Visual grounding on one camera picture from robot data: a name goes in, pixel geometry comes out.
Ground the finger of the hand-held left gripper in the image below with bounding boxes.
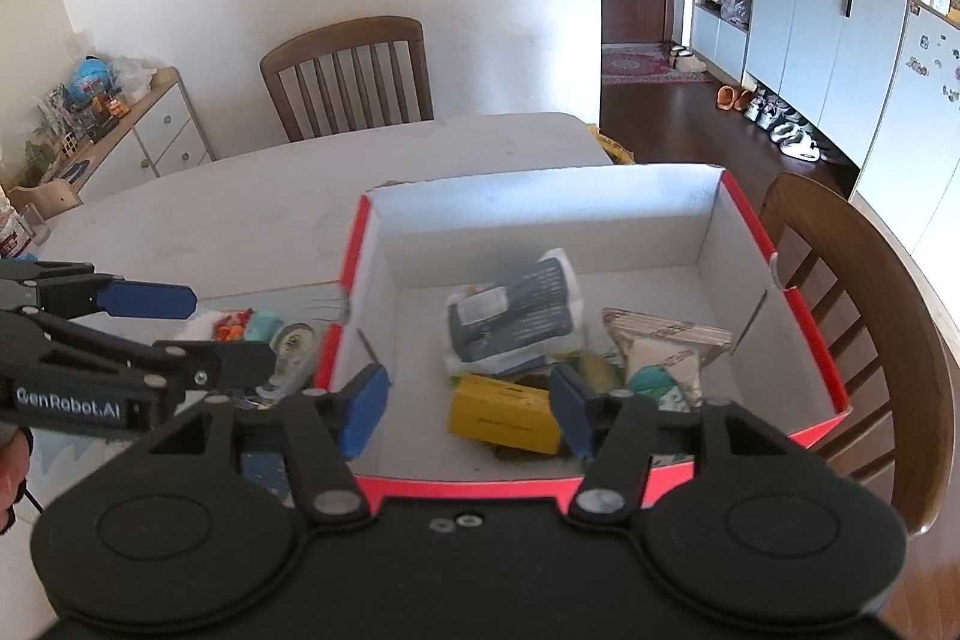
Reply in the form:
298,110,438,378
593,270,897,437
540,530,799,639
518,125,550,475
150,340,277,393
0,260,198,321

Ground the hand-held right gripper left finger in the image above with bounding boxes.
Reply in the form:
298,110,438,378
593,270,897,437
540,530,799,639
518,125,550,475
154,362,392,522

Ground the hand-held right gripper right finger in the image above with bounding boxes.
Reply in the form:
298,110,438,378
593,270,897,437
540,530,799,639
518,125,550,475
549,364,807,525

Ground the orange toy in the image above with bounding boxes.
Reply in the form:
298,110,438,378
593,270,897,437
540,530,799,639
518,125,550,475
212,308,252,341

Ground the teal round toy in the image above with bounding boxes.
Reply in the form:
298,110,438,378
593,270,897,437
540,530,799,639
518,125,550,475
244,310,282,345

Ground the green and white tape dispenser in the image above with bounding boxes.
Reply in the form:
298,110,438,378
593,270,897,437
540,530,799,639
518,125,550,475
266,321,325,401

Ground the yellow box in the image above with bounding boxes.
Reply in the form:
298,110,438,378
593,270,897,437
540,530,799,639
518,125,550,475
448,374,563,453

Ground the green plush pouch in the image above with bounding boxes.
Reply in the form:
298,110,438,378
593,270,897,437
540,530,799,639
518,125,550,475
574,351,698,414

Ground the silver snack packet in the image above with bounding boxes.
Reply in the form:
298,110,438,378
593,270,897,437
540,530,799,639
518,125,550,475
602,308,734,412

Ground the dark blue tissue packet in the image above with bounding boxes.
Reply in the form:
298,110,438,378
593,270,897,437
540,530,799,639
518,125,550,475
446,248,586,378

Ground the red shoe box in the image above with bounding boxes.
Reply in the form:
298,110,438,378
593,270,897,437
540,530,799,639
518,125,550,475
311,162,856,513

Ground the person's left hand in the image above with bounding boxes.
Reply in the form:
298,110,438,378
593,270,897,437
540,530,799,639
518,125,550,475
0,426,32,532

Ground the white plastic bag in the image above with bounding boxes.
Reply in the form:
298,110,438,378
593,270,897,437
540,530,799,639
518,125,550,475
176,310,222,341

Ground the dark blue patterned booklet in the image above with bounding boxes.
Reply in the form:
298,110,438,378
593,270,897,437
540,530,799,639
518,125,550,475
238,449,292,507

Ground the light wooden stool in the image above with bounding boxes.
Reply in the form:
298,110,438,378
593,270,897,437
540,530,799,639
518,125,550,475
7,179,82,214

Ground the white printed container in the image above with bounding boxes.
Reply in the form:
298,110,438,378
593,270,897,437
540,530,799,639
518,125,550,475
0,201,42,260

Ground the white sideboard with wooden top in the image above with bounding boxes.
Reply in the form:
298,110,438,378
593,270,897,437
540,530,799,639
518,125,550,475
71,66,215,202

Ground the cluster of small toys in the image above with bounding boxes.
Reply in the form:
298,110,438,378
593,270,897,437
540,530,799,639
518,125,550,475
30,77,128,165

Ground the crumpled clear plastic bag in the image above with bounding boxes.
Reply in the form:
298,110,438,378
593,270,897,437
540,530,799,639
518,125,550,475
112,56,155,101

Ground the blue globe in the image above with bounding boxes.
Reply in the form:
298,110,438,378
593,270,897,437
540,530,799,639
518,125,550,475
71,56,113,101

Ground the yellow patterned cloth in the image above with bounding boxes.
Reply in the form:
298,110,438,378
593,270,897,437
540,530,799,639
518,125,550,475
589,124,635,165

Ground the slatted wooden chair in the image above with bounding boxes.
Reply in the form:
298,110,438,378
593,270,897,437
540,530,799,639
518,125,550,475
260,16,436,145

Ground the round-backed wooden chair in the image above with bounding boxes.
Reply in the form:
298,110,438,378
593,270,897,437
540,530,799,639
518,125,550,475
757,171,957,540

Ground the red patterned rug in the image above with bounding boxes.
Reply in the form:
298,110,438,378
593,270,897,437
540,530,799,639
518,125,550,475
601,44,713,86

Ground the row of white sneakers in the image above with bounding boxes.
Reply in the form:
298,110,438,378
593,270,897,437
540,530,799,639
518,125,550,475
746,91,826,163

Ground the large white wall cabinet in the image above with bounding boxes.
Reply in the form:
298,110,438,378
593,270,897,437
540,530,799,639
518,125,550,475
686,0,960,259

